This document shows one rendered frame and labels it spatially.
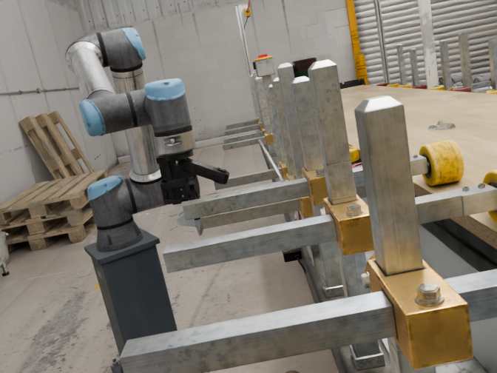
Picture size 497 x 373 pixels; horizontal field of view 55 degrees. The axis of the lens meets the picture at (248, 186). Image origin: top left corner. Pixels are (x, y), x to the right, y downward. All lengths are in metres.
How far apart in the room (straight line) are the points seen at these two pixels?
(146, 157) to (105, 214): 0.28
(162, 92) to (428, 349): 0.84
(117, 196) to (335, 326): 1.61
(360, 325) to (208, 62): 8.80
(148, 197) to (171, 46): 7.36
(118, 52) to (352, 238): 1.27
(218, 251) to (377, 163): 0.30
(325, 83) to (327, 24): 8.66
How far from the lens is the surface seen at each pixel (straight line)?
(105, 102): 1.22
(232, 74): 9.14
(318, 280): 1.11
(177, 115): 1.11
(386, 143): 0.43
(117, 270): 2.00
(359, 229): 0.64
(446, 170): 0.95
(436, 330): 0.42
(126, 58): 1.76
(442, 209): 0.71
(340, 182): 0.69
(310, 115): 0.92
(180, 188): 1.15
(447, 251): 0.96
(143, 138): 1.88
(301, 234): 0.66
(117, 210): 1.99
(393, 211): 0.45
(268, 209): 1.17
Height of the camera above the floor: 1.17
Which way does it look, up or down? 13 degrees down
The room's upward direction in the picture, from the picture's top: 11 degrees counter-clockwise
